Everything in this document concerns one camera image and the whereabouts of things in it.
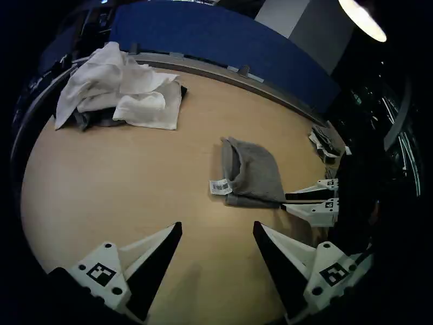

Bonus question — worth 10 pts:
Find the heap of white towels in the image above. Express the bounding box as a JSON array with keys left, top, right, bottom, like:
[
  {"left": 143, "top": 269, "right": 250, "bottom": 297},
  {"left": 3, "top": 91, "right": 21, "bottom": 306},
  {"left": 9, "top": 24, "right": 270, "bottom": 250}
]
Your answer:
[{"left": 54, "top": 41, "right": 189, "bottom": 132}]

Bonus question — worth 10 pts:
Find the black towel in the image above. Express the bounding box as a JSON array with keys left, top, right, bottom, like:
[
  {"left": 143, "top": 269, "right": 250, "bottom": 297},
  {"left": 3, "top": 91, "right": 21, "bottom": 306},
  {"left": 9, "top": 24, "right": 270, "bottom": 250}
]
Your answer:
[{"left": 209, "top": 136, "right": 287, "bottom": 209}]

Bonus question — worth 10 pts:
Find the stack of black towels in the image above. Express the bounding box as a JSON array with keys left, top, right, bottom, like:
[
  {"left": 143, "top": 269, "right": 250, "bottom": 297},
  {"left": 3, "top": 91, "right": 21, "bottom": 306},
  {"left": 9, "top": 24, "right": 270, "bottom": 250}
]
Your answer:
[{"left": 308, "top": 124, "right": 351, "bottom": 167}]

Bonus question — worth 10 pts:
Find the blue desk screen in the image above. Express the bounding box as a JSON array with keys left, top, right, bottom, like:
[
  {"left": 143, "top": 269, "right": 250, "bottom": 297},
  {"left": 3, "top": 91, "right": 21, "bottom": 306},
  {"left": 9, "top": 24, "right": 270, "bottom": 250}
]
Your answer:
[{"left": 67, "top": 0, "right": 342, "bottom": 127}]

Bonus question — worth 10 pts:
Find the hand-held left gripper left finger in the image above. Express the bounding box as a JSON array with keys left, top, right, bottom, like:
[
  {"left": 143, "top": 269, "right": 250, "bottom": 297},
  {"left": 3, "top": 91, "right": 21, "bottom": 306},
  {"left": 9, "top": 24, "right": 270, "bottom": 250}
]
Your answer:
[{"left": 49, "top": 222, "right": 183, "bottom": 322}]

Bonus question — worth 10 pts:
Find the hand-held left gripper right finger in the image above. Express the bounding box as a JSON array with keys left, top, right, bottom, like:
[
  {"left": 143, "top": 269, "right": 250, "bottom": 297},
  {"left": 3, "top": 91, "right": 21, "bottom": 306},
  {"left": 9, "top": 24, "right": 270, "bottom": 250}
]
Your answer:
[{"left": 252, "top": 220, "right": 375, "bottom": 324}]

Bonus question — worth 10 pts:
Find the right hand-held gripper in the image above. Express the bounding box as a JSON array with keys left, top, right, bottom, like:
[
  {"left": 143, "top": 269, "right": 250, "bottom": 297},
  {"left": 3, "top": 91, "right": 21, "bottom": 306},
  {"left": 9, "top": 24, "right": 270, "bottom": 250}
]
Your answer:
[{"left": 280, "top": 150, "right": 382, "bottom": 258}]

